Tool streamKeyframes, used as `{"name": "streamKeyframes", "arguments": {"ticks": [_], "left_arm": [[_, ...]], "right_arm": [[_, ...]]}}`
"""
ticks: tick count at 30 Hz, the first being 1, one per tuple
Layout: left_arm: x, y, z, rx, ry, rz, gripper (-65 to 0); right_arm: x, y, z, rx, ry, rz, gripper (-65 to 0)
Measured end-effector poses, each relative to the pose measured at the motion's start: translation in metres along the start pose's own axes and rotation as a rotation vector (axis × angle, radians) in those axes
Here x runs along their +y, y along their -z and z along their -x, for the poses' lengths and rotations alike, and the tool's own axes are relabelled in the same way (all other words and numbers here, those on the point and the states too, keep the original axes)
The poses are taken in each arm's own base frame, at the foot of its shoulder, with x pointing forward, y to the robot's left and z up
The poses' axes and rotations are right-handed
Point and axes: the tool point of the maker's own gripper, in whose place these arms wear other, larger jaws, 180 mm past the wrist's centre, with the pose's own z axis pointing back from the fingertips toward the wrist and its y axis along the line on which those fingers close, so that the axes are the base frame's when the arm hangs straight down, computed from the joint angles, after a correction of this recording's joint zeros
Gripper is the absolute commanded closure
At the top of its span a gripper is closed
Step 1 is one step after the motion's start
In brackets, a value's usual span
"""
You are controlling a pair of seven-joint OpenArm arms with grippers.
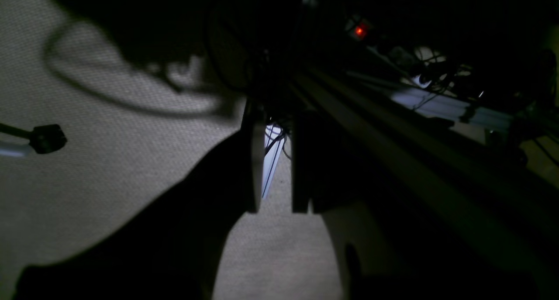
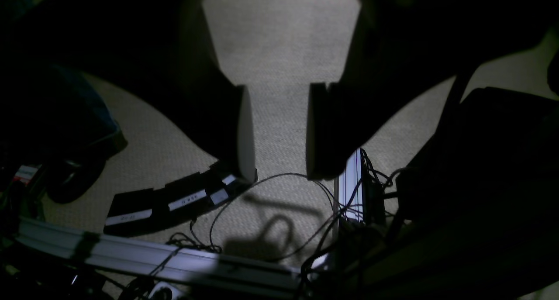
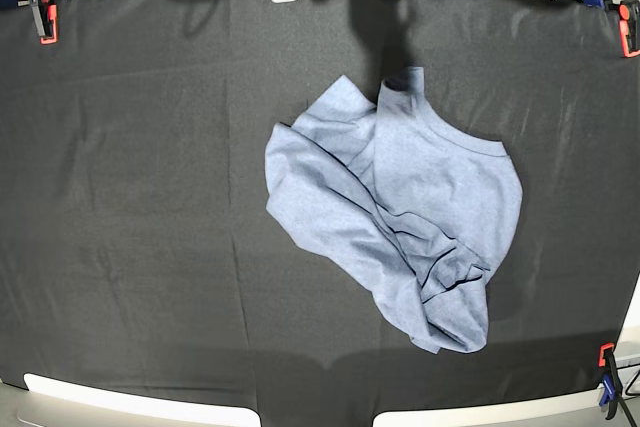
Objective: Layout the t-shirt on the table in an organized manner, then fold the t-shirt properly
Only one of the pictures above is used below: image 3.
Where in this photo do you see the red black clamp left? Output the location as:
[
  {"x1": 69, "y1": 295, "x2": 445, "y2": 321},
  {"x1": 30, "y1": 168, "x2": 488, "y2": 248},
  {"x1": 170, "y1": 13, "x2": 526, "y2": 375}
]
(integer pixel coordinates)
[{"x1": 28, "y1": 0, "x2": 58, "y2": 45}]

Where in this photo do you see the red blue clamp front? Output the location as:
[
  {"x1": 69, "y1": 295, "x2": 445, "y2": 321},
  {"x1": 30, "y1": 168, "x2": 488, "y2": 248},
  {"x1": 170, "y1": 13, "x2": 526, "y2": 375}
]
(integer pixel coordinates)
[{"x1": 598, "y1": 343, "x2": 621, "y2": 420}]

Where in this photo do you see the red black clamp right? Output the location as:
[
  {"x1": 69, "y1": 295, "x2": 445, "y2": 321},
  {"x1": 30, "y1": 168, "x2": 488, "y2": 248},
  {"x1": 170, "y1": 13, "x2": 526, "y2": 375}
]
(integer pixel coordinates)
[{"x1": 618, "y1": 0, "x2": 640, "y2": 58}]

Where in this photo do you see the red black clamp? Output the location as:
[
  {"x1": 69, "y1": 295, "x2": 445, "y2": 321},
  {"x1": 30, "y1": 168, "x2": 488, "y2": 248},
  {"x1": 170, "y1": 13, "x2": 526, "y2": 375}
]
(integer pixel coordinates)
[
  {"x1": 28, "y1": 0, "x2": 58, "y2": 45},
  {"x1": 618, "y1": 0, "x2": 640, "y2": 58}
]

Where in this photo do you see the light blue t-shirt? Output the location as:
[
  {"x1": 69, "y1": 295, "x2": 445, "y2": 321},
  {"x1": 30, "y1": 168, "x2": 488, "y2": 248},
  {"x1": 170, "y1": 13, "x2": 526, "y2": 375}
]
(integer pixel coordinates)
[{"x1": 265, "y1": 67, "x2": 523, "y2": 353}]

